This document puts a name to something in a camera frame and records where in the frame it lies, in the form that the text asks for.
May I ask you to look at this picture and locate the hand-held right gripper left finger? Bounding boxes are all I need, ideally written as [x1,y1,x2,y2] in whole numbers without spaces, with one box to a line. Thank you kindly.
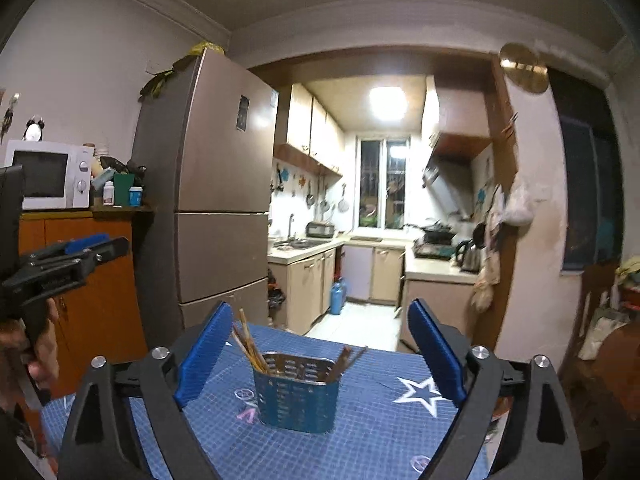
[57,301,235,480]

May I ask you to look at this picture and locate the kitchen window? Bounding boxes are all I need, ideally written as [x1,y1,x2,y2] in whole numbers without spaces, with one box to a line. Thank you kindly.
[356,135,412,231]

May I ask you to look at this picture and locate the beige hanging bag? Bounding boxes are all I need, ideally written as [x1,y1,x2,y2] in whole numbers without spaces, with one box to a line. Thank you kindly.
[470,255,501,314]

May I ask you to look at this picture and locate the black garbage bag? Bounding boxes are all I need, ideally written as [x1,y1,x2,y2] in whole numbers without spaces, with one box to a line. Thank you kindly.
[267,270,287,311]

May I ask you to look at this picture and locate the beige wall cabinets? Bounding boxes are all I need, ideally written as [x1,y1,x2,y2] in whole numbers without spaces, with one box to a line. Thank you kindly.
[274,84,346,177]

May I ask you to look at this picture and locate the beige cabinets below window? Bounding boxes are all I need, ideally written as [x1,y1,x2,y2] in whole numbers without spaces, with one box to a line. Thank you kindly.
[345,242,406,306]

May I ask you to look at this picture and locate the green box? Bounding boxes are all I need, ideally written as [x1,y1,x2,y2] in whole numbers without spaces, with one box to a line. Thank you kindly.
[113,172,132,207]

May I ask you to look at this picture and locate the dried leafy plant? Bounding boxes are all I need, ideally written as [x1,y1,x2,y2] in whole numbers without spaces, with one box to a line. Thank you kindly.
[140,57,192,101]

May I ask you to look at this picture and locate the steel electric kettle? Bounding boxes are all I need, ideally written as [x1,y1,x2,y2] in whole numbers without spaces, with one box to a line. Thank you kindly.
[454,240,482,274]

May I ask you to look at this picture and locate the beige cabinet above hood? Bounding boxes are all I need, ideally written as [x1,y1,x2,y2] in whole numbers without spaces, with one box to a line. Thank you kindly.
[421,76,494,162]

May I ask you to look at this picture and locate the beige stove counter cabinet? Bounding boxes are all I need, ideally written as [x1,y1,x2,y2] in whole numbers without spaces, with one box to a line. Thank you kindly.
[397,250,481,354]

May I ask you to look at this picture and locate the blue gas cylinder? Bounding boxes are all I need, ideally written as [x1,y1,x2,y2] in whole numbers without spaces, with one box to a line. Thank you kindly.
[330,280,350,316]

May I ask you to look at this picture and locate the light wooden chopstick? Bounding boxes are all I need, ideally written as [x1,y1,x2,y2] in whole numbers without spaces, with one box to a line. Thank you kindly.
[231,324,265,374]
[229,332,261,374]
[238,308,271,375]

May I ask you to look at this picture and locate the blue grid star tablecloth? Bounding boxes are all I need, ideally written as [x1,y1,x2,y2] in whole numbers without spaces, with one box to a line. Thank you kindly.
[37,322,501,480]

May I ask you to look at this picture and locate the hanging key bunch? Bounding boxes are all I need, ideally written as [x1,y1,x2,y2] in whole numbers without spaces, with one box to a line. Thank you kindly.
[0,92,22,147]

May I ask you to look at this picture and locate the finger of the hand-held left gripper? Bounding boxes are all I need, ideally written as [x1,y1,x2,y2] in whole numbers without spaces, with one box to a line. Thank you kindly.
[30,237,130,277]
[20,233,111,267]

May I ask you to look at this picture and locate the steel kitchen sink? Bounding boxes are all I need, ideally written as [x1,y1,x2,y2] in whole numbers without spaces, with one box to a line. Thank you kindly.
[275,239,334,251]

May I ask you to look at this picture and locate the black wok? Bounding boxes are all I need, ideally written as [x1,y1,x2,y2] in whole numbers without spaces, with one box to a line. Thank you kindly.
[405,222,457,246]

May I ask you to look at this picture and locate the gas stove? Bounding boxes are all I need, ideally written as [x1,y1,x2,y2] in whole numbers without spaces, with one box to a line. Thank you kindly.
[414,242,456,260]

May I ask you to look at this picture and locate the beige sink counter cabinets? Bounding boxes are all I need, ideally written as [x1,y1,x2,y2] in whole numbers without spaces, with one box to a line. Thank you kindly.
[267,237,346,334]

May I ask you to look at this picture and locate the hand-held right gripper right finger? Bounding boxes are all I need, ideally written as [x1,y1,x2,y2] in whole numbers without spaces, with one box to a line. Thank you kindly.
[407,298,583,480]

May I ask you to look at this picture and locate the perforated metal utensil holder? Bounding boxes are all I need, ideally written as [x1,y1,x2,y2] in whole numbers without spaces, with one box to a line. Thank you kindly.
[252,351,341,435]

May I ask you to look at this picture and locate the slanted range hood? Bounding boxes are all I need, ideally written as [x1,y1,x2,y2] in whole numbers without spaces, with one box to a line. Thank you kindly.
[422,155,474,211]

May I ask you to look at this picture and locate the white hanging plastic bag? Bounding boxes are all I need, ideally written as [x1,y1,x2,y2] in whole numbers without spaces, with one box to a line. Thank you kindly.
[502,177,536,226]

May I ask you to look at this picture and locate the square ceiling light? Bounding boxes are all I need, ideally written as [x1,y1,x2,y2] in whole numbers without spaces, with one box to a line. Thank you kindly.
[369,87,407,122]

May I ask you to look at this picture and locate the dark wall board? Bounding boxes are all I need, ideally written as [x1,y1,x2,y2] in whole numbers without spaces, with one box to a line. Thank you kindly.
[550,70,626,274]

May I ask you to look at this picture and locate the hanging kitchen cloths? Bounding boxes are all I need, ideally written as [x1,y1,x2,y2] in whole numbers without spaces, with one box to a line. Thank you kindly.
[482,185,506,261]

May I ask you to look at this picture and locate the person's left hand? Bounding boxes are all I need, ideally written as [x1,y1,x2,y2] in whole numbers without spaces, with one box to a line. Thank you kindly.
[0,303,61,385]

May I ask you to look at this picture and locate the orange wooden cabinet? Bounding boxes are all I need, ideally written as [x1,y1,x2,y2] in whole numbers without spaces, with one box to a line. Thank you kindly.
[17,206,156,411]

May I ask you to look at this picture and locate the round gold wall plaque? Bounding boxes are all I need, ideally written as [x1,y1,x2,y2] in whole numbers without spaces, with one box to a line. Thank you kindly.
[499,42,550,95]

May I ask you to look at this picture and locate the bronze three-door refrigerator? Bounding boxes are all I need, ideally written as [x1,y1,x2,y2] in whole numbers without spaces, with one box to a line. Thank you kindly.
[131,49,279,333]

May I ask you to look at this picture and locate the white microwave oven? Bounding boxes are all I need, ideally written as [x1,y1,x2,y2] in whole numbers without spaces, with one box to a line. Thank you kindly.
[2,140,94,211]

